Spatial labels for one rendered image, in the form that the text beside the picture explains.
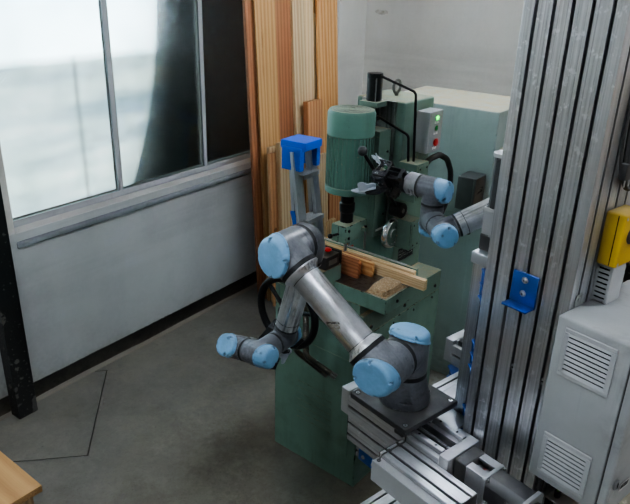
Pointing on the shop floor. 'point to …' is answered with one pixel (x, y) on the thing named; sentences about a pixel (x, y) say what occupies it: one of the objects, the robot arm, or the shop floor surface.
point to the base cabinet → (330, 397)
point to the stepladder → (310, 154)
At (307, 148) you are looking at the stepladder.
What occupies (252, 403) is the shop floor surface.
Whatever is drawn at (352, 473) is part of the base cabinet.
